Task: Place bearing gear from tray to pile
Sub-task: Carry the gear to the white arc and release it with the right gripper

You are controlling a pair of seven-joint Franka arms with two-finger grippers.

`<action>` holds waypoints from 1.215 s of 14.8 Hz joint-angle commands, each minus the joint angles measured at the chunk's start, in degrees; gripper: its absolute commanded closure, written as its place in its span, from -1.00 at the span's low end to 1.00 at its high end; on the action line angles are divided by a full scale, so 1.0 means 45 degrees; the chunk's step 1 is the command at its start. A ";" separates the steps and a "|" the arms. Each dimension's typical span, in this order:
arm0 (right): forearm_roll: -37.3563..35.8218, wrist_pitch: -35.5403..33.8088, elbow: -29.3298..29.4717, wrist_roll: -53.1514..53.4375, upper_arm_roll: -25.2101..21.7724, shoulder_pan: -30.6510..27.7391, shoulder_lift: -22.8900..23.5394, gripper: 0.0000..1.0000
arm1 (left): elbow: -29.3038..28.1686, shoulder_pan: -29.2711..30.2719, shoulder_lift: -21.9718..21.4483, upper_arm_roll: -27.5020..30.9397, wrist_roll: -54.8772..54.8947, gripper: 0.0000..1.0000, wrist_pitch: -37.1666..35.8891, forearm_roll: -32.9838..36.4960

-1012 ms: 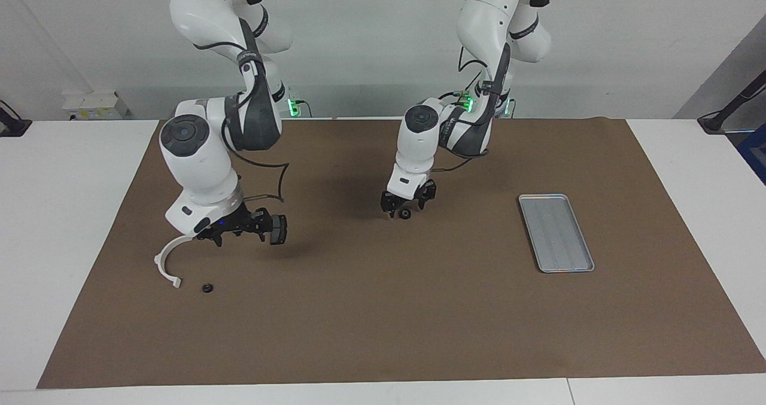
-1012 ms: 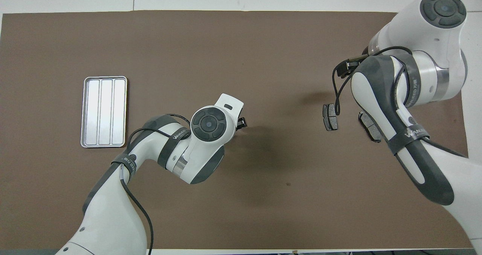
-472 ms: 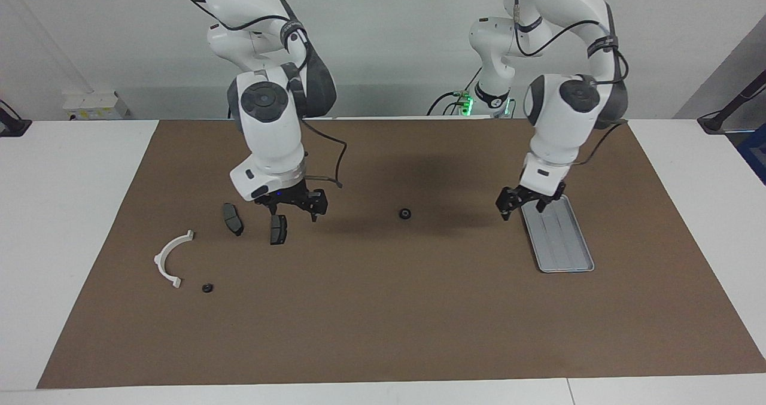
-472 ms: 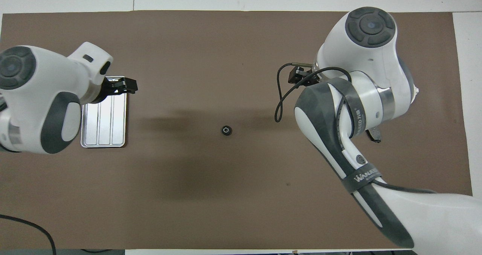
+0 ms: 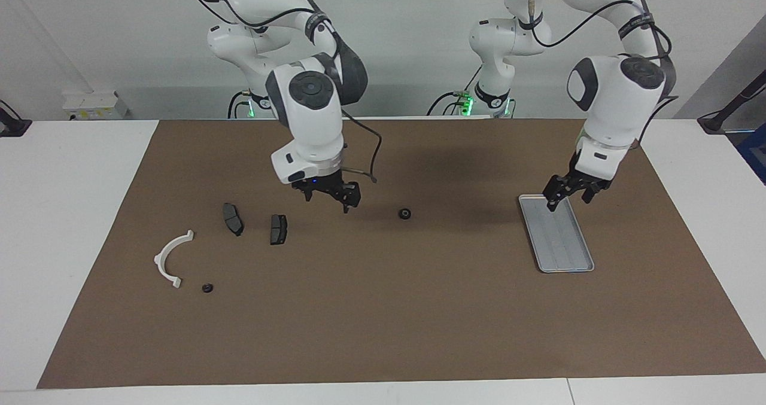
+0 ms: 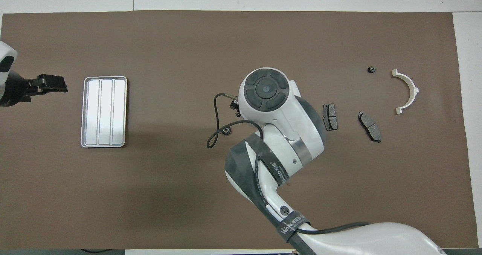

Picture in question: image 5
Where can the white wall socket box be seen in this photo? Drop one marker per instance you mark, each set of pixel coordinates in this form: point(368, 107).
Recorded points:
point(96, 104)

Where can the black clamp stand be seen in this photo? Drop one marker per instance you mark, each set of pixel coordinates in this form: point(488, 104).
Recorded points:
point(715, 122)
point(12, 127)

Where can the rectangular dark brake pad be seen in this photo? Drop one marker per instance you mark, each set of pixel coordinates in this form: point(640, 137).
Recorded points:
point(278, 230)

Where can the white curved plastic bracket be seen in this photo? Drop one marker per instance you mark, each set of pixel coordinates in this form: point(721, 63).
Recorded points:
point(161, 263)

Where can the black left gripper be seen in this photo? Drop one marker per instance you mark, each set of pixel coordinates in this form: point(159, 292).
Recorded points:
point(589, 182)

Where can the blue crate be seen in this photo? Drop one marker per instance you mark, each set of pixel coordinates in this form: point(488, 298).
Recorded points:
point(755, 154)

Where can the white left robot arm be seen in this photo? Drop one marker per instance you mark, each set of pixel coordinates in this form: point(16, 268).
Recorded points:
point(616, 100)

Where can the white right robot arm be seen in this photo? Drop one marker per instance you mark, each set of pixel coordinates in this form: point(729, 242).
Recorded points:
point(314, 118)

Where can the brown table mat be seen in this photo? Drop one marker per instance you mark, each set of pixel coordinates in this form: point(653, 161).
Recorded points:
point(383, 309)

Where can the angled dark brake pad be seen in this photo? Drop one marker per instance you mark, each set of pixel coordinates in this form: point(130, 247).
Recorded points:
point(233, 219)

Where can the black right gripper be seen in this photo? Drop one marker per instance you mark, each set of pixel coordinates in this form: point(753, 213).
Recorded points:
point(326, 185)

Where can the silver metal tray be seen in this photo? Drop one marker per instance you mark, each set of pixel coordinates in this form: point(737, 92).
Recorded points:
point(559, 243)

